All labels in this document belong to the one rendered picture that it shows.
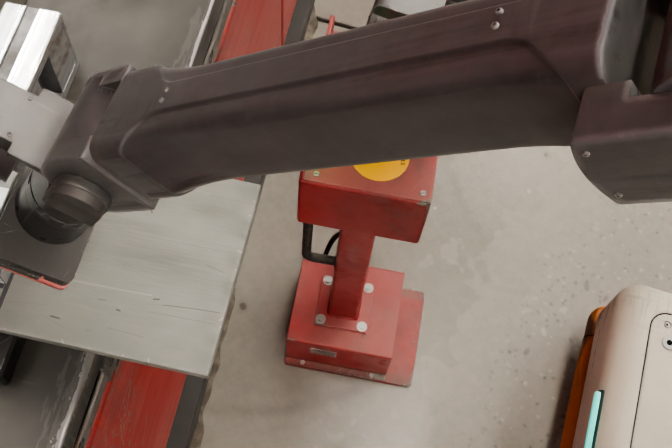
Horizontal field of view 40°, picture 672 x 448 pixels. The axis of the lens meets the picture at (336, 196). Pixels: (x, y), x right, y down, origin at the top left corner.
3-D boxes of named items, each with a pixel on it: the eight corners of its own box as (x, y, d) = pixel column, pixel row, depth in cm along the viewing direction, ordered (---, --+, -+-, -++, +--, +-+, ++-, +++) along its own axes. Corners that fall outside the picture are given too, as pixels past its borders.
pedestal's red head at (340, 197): (418, 244, 118) (439, 180, 102) (296, 222, 118) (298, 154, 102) (437, 115, 127) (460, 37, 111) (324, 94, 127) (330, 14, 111)
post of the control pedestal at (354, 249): (356, 320, 169) (386, 188, 121) (327, 315, 169) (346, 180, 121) (361, 293, 172) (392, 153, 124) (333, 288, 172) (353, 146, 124)
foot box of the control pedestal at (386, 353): (410, 388, 176) (419, 371, 166) (283, 364, 177) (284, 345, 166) (424, 293, 185) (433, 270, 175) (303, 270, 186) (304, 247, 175)
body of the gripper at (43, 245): (-19, 258, 67) (0, 232, 61) (31, 141, 72) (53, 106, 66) (65, 289, 70) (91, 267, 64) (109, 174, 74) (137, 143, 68)
